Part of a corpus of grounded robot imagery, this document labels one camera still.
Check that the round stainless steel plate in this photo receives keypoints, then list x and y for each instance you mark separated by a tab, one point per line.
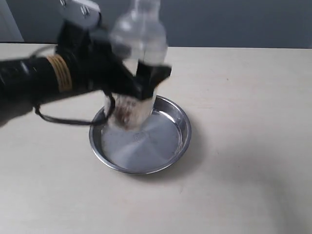
162	140

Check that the clear plastic bottle with grains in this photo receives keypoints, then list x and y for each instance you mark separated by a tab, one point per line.
141	30

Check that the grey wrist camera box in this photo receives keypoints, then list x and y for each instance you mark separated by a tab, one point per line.
83	13

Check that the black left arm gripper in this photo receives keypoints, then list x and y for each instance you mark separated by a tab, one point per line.
93	66

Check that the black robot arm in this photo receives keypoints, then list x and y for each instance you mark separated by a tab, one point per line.
27	83

